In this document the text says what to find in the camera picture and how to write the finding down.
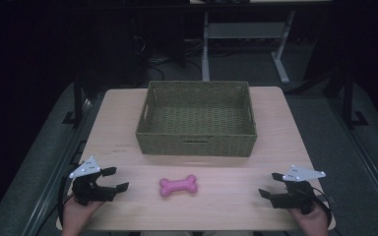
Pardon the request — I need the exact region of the black metal stand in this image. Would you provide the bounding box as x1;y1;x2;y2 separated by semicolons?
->
62;72;87;128
340;69;370;128

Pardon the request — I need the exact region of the green woven basket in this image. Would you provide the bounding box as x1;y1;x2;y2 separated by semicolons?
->
135;80;258;158

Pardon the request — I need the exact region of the white metal frame desk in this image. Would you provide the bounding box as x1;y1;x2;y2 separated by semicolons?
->
189;0;335;86

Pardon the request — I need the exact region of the person's right hand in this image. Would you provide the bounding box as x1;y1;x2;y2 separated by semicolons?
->
287;201;330;236

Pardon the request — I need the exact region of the aluminium frame rail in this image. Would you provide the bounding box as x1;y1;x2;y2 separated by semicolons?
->
21;97;95;236
328;96;378;218

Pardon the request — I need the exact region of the bundle of floor cables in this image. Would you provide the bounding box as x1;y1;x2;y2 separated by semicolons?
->
141;34;205;79

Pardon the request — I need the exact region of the person's left hand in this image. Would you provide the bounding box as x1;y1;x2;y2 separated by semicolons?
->
61;196;105;236

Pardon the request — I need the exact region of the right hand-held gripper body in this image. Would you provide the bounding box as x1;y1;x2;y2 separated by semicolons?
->
270;164;327;215

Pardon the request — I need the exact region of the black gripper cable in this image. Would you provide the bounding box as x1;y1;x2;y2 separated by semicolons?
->
56;169;78;228
311;186;335;228

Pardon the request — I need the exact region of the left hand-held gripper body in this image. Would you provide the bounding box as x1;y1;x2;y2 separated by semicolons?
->
68;155;117;207

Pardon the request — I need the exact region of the pink bone-shaped rubber toy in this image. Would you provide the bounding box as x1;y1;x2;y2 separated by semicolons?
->
158;173;199;199

